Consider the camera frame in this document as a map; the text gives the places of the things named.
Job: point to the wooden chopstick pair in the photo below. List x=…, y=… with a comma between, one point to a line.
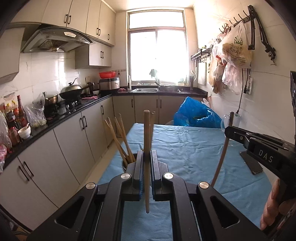
x=123, y=134
x=120, y=143

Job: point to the kitchen window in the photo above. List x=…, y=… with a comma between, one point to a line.
x=157, y=47

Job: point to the wall utensil rack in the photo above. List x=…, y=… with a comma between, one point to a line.
x=203, y=54

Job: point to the steel kitchen sink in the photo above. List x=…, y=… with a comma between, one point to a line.
x=158, y=88

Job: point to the dark sauce bottle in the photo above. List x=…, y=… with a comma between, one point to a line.
x=21, y=113

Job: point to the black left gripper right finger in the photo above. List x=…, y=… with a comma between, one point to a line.
x=160, y=191

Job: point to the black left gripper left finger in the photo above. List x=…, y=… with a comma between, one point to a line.
x=133, y=188

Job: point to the white bowl with spoon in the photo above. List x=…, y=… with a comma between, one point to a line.
x=25, y=132

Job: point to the clear glass mug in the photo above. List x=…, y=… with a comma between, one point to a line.
x=225, y=121

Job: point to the silver rice cooker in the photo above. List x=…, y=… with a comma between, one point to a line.
x=109, y=84

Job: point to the steel cooking pot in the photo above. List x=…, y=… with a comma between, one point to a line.
x=50, y=98

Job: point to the clear bag on counter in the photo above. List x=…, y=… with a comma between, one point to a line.
x=35, y=112

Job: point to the red plastic basin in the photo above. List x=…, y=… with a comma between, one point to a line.
x=105, y=75

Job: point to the dark chopstick holder cup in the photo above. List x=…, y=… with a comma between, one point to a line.
x=124, y=165

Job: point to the blue plastic bag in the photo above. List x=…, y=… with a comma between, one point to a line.
x=196, y=114

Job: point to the yellow hanging plastic bag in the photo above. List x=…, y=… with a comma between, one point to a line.
x=234, y=48

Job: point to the black wok with lid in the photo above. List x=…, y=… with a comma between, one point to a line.
x=72, y=91

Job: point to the steel range hood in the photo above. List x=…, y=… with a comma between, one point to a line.
x=55, y=39

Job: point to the person's right hand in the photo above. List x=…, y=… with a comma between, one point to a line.
x=272, y=208

